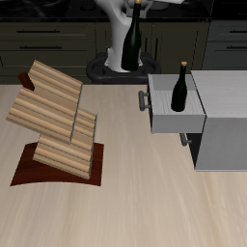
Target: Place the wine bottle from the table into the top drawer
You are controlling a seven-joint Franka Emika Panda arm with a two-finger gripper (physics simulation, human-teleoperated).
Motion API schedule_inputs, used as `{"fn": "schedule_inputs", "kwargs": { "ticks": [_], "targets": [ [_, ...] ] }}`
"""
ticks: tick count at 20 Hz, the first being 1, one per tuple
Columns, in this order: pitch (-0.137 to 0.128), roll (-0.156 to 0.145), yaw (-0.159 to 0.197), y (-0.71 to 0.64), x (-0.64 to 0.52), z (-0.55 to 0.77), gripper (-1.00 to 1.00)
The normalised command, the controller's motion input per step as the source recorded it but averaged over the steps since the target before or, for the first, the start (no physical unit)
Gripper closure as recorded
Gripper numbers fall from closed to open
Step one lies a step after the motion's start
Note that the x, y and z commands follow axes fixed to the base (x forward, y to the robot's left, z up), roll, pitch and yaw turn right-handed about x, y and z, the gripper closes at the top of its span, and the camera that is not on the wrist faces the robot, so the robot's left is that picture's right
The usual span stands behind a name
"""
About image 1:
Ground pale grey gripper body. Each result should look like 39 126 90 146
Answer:
125 0 154 19

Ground dark green wine bottle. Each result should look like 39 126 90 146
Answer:
170 61 189 113
121 0 144 72

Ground grey open drawer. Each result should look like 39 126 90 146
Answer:
147 72 207 135

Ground dark kitchen cupboards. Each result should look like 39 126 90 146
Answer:
0 0 247 86

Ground grey cabinet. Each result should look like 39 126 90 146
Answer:
179 69 247 173

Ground dark grey drawer handle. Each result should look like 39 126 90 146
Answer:
138 90 151 112
179 132 193 148

